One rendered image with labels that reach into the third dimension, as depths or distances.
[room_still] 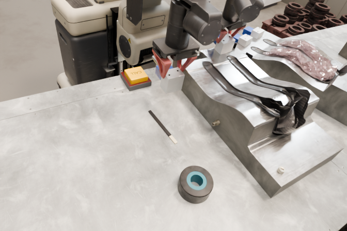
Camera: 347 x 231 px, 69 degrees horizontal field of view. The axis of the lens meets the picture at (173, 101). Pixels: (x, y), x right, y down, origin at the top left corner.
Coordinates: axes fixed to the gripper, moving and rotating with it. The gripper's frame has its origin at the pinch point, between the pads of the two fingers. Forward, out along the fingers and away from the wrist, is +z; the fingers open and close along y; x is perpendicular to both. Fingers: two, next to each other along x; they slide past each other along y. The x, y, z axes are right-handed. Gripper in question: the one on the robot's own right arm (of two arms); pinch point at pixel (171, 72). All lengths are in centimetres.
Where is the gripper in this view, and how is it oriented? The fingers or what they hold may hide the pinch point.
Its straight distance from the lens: 67.9
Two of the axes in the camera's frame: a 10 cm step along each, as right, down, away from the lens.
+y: 8.5, -2.6, 4.5
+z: -1.5, 7.1, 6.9
